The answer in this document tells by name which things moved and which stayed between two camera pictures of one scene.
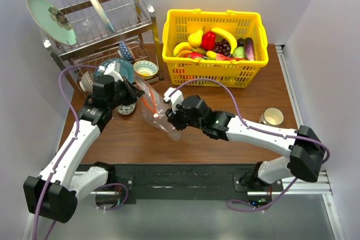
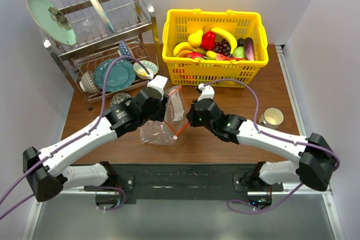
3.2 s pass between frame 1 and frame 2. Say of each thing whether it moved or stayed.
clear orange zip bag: moved
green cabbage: stayed
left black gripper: moved
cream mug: stayed
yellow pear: stayed
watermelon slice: stayed
